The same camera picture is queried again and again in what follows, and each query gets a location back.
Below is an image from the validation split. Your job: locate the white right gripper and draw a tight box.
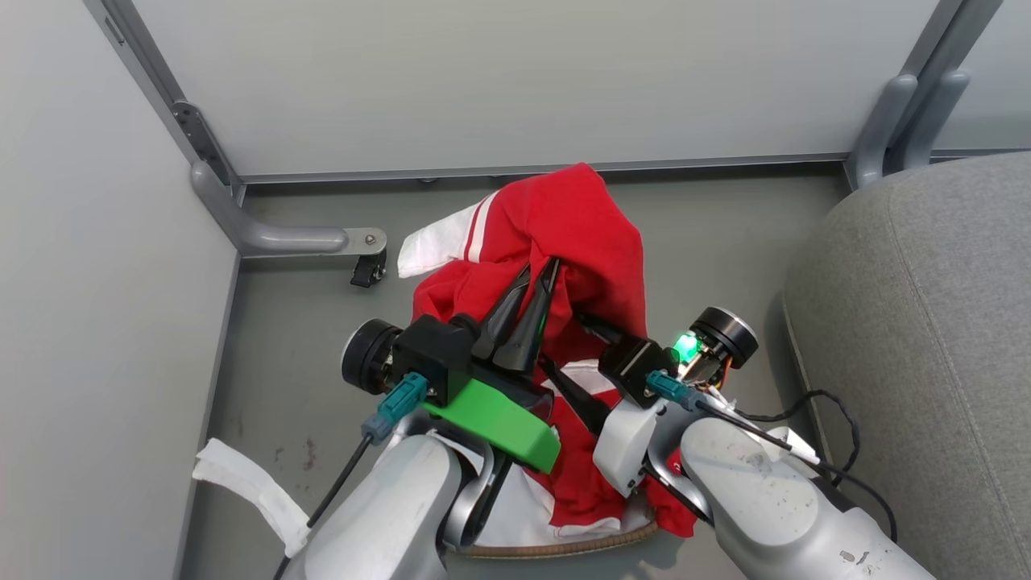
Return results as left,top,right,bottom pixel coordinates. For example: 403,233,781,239
537,312,670,499

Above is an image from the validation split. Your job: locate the grey partition foot with plate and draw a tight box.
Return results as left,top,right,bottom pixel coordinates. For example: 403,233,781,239
191,159,388,259

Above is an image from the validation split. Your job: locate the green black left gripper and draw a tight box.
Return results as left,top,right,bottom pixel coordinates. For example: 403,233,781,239
421,257,563,474

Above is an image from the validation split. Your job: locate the grey curved partition leg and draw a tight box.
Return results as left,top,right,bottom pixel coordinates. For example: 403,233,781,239
901,70,971,172
845,73,920,191

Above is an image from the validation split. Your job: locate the white cloth strip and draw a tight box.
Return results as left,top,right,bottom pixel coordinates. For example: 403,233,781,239
192,437,312,557

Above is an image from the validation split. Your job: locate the grey fabric sofa seat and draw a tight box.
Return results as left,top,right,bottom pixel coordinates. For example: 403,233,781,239
783,151,1031,580

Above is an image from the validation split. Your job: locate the dark metal hinge bracket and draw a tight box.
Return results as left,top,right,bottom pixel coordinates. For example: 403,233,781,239
171,101,235,188

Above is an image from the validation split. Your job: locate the black right cable teal plug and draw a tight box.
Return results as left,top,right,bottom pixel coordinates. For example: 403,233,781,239
644,371,899,542

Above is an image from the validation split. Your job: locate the black cable teal plug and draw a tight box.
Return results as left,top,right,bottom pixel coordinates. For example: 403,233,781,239
274,372,429,580
644,371,899,542

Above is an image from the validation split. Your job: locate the black left cable teal plug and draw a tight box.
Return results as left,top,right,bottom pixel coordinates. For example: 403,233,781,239
274,372,429,580

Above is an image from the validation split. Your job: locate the white basket with brown rim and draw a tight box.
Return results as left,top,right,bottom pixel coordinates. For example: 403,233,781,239
463,520,658,560

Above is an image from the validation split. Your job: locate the red garment with white stripes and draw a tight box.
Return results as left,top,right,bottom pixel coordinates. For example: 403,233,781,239
397,163,698,539

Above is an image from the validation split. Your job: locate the grey partition post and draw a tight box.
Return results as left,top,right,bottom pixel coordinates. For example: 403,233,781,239
84,0,244,204
896,0,1004,83

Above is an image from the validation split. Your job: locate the black caster wheel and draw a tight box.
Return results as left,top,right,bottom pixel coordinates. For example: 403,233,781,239
350,250,388,289

